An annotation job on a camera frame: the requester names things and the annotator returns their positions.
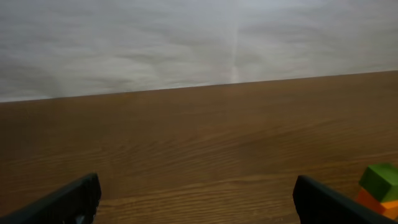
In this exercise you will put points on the orange cube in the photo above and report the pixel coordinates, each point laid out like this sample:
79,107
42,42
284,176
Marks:
370,202

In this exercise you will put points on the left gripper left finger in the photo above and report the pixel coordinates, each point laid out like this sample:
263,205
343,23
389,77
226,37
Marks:
68,202

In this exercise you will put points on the green cube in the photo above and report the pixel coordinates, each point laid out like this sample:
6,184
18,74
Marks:
381,182

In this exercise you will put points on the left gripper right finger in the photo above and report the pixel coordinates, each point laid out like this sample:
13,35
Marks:
323,205

